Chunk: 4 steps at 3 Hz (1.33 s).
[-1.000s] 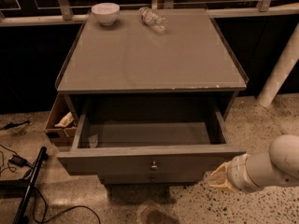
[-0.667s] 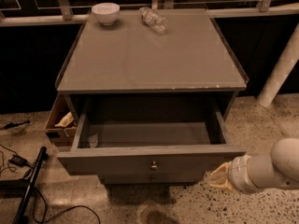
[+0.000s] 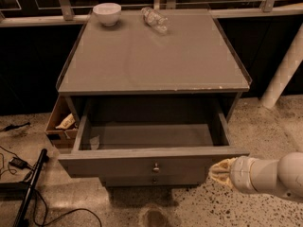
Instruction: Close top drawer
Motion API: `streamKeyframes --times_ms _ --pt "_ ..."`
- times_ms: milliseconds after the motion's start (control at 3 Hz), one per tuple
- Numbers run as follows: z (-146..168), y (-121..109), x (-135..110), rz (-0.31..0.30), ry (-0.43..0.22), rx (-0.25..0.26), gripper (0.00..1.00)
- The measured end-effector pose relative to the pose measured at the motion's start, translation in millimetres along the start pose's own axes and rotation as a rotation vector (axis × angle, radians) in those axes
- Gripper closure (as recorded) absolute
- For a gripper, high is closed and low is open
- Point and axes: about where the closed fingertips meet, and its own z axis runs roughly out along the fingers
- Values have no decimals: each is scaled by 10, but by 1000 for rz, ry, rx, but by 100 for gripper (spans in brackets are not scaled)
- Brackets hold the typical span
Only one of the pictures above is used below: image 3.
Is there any clear plastic water bottle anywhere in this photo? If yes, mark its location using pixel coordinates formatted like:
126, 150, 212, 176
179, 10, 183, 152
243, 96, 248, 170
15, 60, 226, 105
141, 7, 169, 34

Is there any lower drawer front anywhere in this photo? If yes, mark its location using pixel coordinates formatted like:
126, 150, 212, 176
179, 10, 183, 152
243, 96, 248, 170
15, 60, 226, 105
100, 175, 205, 187

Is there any grey top drawer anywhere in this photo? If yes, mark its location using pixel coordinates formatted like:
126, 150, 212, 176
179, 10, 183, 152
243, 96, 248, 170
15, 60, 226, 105
59, 96, 248, 178

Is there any cream packet in box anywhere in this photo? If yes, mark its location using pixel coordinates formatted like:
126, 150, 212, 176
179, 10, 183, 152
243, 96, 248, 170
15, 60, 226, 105
55, 113, 76, 130

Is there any white leaning pole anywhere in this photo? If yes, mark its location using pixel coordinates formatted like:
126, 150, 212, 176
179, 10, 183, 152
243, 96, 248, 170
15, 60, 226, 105
260, 25, 303, 109

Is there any black power adapter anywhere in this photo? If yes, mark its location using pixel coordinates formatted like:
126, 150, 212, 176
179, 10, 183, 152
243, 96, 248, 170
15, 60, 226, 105
9, 157, 27, 169

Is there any white paper scrap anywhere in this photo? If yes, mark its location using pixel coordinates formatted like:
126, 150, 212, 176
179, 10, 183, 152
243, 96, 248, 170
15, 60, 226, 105
90, 135, 99, 150

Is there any metal window railing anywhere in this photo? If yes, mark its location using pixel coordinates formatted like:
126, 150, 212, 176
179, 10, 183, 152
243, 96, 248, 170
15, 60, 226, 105
0, 0, 303, 27

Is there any black tripod pole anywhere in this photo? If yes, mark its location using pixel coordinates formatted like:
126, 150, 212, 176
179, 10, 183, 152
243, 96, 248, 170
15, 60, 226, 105
13, 148, 47, 227

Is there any white ceramic bowl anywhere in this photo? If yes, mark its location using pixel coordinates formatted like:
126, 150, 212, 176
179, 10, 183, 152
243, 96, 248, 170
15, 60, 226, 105
93, 3, 121, 26

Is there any grey drawer cabinet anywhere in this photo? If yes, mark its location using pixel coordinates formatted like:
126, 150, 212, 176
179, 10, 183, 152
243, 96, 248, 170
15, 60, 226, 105
55, 7, 253, 188

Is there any black object on floor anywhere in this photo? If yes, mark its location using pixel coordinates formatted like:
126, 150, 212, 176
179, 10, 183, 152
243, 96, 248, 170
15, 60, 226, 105
0, 122, 30, 132

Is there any brown cardboard box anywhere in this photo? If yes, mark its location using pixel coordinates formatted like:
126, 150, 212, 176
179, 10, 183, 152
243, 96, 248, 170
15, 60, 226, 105
45, 96, 78, 148

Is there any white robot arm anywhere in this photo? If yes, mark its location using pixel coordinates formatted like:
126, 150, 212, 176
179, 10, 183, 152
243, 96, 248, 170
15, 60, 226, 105
208, 152, 303, 203

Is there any black floor cable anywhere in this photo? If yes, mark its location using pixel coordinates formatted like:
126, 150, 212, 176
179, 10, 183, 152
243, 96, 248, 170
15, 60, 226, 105
0, 145, 103, 227

